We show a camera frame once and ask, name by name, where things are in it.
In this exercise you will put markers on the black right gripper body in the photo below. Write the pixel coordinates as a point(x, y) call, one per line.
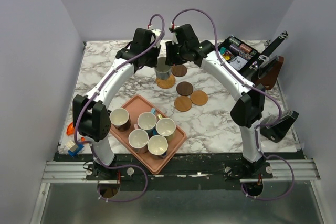
point(171, 56)

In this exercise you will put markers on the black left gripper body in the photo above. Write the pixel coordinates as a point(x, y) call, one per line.
point(151, 57)

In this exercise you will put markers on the dark walnut wood coaster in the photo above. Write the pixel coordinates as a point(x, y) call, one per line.
point(179, 70)

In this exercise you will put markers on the cream cup with teal handle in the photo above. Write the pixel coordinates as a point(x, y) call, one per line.
point(162, 70)

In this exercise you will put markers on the light wood coaster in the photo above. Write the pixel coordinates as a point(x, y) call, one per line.
point(199, 98)
point(183, 103)

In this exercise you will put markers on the cream cup dark brown body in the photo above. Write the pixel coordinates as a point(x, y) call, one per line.
point(120, 119)

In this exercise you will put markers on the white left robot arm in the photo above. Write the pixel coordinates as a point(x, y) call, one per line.
point(91, 117)

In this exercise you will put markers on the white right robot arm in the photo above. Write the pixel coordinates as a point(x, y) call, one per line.
point(249, 100)

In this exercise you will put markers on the cream cup olive body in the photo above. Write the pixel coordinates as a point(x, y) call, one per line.
point(165, 127)

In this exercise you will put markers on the black chip case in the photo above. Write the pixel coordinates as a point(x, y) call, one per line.
point(247, 60)

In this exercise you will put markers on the brown leather pouch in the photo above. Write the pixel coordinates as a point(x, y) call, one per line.
point(267, 75)

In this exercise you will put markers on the orange curved toy piece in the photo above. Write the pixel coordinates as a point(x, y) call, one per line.
point(70, 129)

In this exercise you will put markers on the black phone stand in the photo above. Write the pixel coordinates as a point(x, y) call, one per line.
point(278, 131)

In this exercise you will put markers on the blue white toy block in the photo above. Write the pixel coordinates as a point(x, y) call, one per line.
point(73, 148)

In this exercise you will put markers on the cream cup blue handle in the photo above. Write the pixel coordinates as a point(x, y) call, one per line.
point(147, 121)

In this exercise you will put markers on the cream cup navy handle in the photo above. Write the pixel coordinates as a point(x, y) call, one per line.
point(158, 146)

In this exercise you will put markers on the aluminium mounting rail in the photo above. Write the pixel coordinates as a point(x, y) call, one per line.
point(73, 172)

